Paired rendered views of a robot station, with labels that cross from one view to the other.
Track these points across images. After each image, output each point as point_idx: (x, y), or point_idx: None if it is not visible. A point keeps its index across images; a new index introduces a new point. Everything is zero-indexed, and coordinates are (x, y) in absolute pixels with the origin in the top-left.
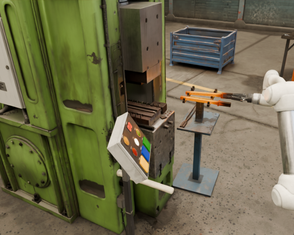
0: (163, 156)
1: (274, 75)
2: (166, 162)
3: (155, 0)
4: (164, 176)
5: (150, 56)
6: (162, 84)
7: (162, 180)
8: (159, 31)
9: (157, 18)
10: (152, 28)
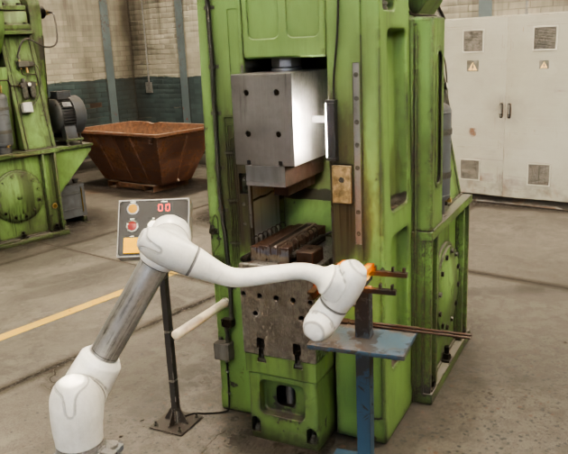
0: (269, 331)
1: (329, 267)
2: (283, 355)
3: (342, 73)
4: (281, 382)
5: (256, 147)
6: (370, 234)
7: (296, 398)
8: (282, 117)
9: (278, 95)
10: (261, 107)
